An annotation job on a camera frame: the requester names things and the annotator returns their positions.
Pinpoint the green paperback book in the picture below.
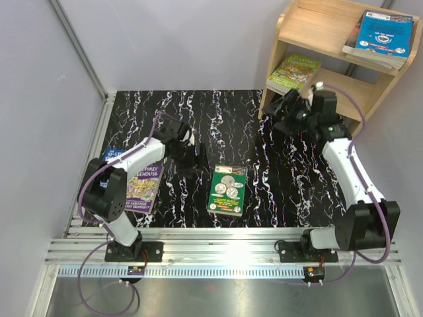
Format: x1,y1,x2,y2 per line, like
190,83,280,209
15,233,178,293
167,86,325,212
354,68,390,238
207,164,247,217

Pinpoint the blue paperback book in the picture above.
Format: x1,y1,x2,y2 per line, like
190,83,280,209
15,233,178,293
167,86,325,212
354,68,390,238
352,10,414,69

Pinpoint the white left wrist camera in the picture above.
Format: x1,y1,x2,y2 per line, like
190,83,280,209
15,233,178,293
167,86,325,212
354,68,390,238
182,129,196,147

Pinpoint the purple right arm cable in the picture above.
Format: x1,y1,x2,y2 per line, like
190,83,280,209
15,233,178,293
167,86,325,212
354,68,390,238
322,83,394,285

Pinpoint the dark tale of two cities book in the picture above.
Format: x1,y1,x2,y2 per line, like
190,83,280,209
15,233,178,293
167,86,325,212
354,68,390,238
342,15,399,70

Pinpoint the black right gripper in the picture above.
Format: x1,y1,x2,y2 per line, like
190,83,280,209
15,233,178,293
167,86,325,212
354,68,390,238
260,90,317,139

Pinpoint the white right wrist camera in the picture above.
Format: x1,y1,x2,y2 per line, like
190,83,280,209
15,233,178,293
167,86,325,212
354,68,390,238
307,81,324,105

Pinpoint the slotted cable duct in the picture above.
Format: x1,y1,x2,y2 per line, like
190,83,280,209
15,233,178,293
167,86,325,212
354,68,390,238
58,264,323,279

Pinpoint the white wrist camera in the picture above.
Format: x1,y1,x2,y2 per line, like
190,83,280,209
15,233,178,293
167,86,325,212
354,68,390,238
182,129,196,147
307,81,324,105

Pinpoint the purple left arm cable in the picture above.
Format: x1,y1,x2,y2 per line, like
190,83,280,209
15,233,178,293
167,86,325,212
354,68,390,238
76,111,173,313

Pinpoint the blue 91-storey treehouse book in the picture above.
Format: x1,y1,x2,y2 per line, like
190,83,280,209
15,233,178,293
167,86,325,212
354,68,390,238
102,149,125,162

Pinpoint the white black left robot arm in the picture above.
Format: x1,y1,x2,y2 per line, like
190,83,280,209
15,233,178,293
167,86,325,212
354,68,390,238
77,118,209,262

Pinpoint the green storey treehouse book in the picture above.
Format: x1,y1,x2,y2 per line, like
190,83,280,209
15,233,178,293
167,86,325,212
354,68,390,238
266,53,322,86

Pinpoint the blue 26-storey treehouse book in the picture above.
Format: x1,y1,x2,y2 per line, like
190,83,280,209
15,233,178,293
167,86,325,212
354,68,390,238
262,81,305,102

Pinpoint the aluminium mounting rail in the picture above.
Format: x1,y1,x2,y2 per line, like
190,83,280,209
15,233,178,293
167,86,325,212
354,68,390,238
44,227,403,265

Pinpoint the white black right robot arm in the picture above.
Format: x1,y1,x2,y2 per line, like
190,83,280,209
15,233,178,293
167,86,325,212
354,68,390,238
263,87,401,264

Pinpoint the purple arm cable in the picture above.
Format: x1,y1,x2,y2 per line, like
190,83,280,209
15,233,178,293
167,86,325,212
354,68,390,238
76,111,173,313
322,83,394,285

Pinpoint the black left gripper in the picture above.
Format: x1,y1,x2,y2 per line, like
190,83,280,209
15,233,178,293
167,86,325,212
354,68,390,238
169,143,211,180

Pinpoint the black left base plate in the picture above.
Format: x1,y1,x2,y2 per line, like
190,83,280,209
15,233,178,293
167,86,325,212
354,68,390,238
104,241,164,263

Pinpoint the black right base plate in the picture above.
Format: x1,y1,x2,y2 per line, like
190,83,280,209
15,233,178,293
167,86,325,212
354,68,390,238
274,240,338,264

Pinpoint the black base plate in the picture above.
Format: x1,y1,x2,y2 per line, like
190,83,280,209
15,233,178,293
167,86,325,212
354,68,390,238
104,241,164,263
274,240,338,264

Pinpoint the purple 52-storey treehouse book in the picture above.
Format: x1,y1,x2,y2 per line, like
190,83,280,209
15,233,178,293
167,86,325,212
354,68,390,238
125,165,163,214

